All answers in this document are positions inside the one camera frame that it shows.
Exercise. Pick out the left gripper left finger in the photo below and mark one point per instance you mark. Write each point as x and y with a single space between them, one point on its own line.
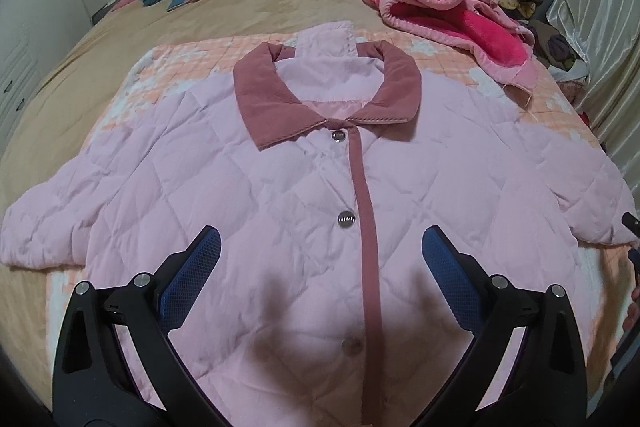
115 364

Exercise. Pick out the cream satin curtain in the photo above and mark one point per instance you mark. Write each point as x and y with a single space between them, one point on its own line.
606 35

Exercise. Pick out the pink quilted jacket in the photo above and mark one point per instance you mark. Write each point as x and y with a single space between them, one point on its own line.
320 216

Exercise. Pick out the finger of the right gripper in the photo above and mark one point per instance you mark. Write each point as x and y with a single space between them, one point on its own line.
631 223

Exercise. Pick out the white wardrobe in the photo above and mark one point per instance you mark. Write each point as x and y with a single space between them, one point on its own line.
35 37

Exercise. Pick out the tan bed sheet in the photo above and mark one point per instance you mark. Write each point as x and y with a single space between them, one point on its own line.
73 98

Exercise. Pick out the pink fleece blanket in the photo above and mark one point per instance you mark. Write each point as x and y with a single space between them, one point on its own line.
502 47

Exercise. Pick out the orange checked blanket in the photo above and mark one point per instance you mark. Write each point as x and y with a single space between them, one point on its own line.
185 61

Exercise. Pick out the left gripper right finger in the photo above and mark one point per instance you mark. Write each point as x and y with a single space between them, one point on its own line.
524 366

